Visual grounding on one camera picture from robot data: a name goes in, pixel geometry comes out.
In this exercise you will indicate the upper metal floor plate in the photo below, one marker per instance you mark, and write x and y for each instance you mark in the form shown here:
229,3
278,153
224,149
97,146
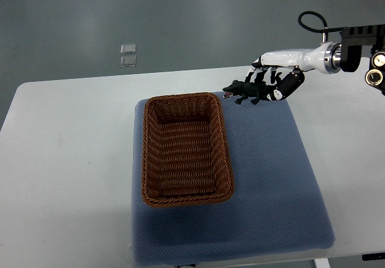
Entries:
128,48

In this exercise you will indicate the dark toy crocodile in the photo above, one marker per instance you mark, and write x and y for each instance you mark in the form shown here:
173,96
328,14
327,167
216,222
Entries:
257,91

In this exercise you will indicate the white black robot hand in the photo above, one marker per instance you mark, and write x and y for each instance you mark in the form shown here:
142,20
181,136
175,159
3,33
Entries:
287,67

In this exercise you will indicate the brown wicker basket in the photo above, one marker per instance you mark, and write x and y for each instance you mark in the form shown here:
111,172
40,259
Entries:
185,152

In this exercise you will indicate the white table leg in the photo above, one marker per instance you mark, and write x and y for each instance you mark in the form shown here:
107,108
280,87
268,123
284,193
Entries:
322,263

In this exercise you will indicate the blue fabric mat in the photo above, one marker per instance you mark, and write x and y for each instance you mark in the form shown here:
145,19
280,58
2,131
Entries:
277,206

